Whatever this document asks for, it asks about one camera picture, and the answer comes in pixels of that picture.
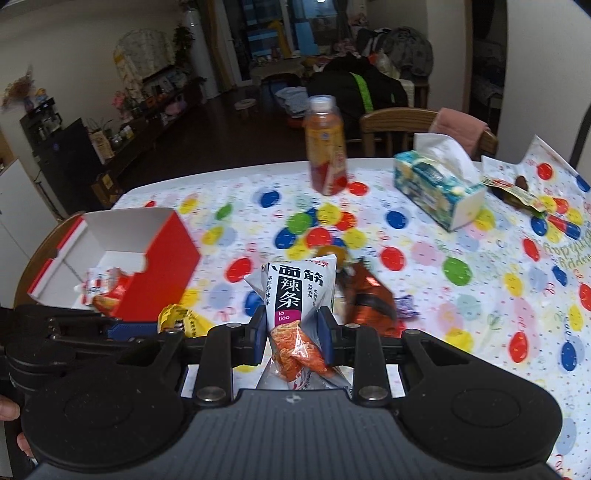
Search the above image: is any white standing air conditioner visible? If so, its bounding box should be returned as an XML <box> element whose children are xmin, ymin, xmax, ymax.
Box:
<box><xmin>182</xmin><ymin>8</ymin><xmax>218</xmax><ymax>100</ymax></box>

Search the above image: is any yellow paper bag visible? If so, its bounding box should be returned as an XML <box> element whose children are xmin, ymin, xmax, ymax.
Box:
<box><xmin>90</xmin><ymin>129</ymin><xmax>114</xmax><ymax>162</ymax></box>

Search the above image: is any patterned television cover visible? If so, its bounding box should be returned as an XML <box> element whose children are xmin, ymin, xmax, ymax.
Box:
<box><xmin>113</xmin><ymin>28</ymin><xmax>176</xmax><ymax>88</ymax></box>

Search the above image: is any grey jacket pile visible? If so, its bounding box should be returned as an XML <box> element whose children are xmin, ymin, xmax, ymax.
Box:
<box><xmin>383</xmin><ymin>27</ymin><xmax>435</xmax><ymax>77</ymax></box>

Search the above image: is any yellow curtain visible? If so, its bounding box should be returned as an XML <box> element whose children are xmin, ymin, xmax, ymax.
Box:
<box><xmin>210</xmin><ymin>0</ymin><xmax>241</xmax><ymax>88</ymax></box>

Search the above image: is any pink flower bunch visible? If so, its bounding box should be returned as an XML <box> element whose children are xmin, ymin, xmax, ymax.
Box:
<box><xmin>113</xmin><ymin>90</ymin><xmax>134</xmax><ymax>118</ymax></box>

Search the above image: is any golden brown round candy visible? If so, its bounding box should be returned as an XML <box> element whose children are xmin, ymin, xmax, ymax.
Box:
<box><xmin>315</xmin><ymin>246</ymin><xmax>348</xmax><ymax>273</ymax></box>

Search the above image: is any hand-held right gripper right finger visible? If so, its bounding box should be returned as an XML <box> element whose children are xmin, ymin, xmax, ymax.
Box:
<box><xmin>318</xmin><ymin>306</ymin><xmax>467</xmax><ymax>408</ymax></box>

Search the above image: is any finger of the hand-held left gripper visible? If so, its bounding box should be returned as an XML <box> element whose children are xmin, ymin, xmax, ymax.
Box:
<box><xmin>17</xmin><ymin>305</ymin><xmax>116</xmax><ymax>329</ymax></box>
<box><xmin>44</xmin><ymin>322</ymin><xmax>185</xmax><ymax>360</ymax></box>

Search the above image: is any grey curtain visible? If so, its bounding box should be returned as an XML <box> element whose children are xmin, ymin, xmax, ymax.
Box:
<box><xmin>337</xmin><ymin>0</ymin><xmax>354</xmax><ymax>51</ymax></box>

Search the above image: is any green potted plant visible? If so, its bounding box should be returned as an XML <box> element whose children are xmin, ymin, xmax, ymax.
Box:
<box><xmin>173</xmin><ymin>23</ymin><xmax>195</xmax><ymax>63</ymax></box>

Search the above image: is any person's left hand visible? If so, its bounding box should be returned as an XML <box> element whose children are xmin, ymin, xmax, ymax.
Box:
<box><xmin>0</xmin><ymin>398</ymin><xmax>37</xmax><ymax>459</ymax></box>

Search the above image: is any open dark snack wrapper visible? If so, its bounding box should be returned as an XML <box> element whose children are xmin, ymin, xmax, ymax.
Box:
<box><xmin>481</xmin><ymin>173</ymin><xmax>550</xmax><ymax>214</ymax></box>

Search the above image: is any teal tissue box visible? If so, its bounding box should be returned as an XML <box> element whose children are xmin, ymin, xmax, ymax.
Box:
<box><xmin>393</xmin><ymin>133</ymin><xmax>488</xmax><ymax>232</ymax></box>

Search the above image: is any purple candy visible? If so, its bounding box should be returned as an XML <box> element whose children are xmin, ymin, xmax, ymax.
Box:
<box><xmin>394</xmin><ymin>295</ymin><xmax>421</xmax><ymax>320</ymax></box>

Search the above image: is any white red spout pouch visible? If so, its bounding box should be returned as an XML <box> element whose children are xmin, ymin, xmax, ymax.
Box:
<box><xmin>82</xmin><ymin>267</ymin><xmax>114</xmax><ymax>296</ymax></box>

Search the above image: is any black backpack green stripe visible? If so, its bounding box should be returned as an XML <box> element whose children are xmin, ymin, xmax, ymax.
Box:
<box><xmin>307</xmin><ymin>55</ymin><xmax>409</xmax><ymax>139</ymax></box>

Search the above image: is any white silver snack packet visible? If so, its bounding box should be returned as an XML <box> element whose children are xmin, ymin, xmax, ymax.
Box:
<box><xmin>244</xmin><ymin>254</ymin><xmax>352</xmax><ymax>393</ymax></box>

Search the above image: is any dried flower vase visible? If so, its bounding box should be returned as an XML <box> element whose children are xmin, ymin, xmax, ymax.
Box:
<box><xmin>2</xmin><ymin>65</ymin><xmax>35</xmax><ymax>112</ymax></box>

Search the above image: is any pink cloth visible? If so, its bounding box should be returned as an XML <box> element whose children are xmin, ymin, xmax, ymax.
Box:
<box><xmin>428</xmin><ymin>107</ymin><xmax>490</xmax><ymax>158</ymax></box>

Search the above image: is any sliding glass door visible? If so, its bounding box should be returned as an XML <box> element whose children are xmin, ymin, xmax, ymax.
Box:
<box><xmin>231</xmin><ymin>0</ymin><xmax>352</xmax><ymax>84</ymax></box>

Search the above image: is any shiny red-brown snack packet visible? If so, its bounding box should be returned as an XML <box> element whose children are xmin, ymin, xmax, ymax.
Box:
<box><xmin>339</xmin><ymin>260</ymin><xmax>400</xmax><ymax>339</ymax></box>

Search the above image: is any red crinkled snack packet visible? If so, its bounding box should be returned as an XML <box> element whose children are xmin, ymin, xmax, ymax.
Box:
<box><xmin>92</xmin><ymin>269</ymin><xmax>139</xmax><ymax>318</ymax></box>

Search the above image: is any slatted wooden chair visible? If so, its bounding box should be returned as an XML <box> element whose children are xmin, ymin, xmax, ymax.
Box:
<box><xmin>359</xmin><ymin>107</ymin><xmax>498</xmax><ymax>160</ymax></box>

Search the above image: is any dark television cabinet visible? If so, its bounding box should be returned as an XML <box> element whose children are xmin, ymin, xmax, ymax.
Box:
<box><xmin>90</xmin><ymin>76</ymin><xmax>206</xmax><ymax>204</ymax></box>

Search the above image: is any white cabinet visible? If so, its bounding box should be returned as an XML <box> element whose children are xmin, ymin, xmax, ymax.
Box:
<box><xmin>0</xmin><ymin>159</ymin><xmax>61</xmax><ymax>296</ymax></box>

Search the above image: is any low coffee table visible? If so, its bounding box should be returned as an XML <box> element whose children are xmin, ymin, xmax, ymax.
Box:
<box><xmin>252</xmin><ymin>62</ymin><xmax>305</xmax><ymax>86</ymax></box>

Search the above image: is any orange juice bottle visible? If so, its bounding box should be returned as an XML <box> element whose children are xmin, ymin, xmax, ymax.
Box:
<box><xmin>305</xmin><ymin>95</ymin><xmax>348</xmax><ymax>197</ymax></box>

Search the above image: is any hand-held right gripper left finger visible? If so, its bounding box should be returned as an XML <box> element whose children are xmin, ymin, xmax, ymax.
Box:
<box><xmin>117</xmin><ymin>307</ymin><xmax>269</xmax><ymax>408</ymax></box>

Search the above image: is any blue clothes pile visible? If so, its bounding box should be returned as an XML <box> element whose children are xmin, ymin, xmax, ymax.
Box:
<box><xmin>274</xmin><ymin>87</ymin><xmax>309</xmax><ymax>116</ymax></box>

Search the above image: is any small yellow snack packet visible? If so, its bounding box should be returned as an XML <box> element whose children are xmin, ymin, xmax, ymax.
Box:
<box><xmin>158</xmin><ymin>306</ymin><xmax>211</xmax><ymax>340</ymax></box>

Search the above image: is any red cardboard box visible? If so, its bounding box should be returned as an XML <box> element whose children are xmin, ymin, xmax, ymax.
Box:
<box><xmin>27</xmin><ymin>207</ymin><xmax>202</xmax><ymax>321</ymax></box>

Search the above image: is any balloon print tablecloth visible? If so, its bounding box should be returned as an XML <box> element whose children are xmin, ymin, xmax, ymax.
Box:
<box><xmin>111</xmin><ymin>134</ymin><xmax>591</xmax><ymax>478</ymax></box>

